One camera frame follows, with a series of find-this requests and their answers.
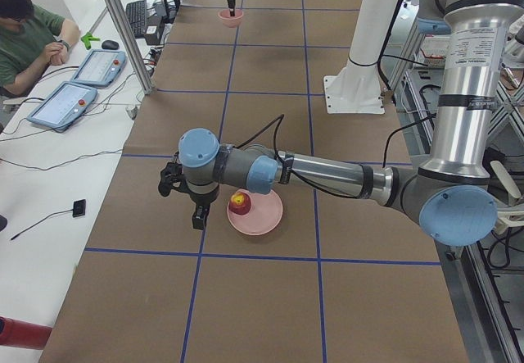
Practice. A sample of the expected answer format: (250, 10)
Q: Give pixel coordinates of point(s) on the pink bowl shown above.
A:
(231, 21)

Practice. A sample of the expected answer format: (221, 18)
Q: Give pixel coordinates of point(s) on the red apple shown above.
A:
(239, 203)

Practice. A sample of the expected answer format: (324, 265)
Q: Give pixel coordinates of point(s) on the pink plate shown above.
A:
(264, 216)

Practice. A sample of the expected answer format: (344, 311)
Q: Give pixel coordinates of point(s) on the black keyboard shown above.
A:
(136, 13)

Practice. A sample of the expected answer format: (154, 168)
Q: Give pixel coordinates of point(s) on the small black box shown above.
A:
(79, 208)

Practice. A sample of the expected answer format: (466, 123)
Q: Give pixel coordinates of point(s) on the black computer mouse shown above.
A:
(110, 45)

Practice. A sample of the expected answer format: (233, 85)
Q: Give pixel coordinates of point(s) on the green clamp tool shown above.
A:
(87, 40)

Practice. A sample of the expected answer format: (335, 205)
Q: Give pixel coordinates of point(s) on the far blue teach pendant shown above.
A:
(100, 68)

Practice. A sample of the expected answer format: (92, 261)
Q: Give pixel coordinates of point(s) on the blue teach pendant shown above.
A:
(100, 68)
(63, 106)

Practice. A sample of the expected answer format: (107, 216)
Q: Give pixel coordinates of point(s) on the near blue teach pendant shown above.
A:
(63, 106)

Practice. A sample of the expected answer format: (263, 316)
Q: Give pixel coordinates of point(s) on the person in green shirt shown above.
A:
(32, 39)

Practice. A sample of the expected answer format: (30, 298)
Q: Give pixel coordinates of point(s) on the red fire extinguisher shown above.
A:
(17, 333)

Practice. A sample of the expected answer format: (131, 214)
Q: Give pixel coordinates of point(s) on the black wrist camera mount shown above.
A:
(172, 179)

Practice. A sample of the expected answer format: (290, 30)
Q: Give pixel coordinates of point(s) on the aluminium frame post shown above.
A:
(124, 30)

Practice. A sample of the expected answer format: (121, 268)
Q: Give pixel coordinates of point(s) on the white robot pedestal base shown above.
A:
(356, 88)

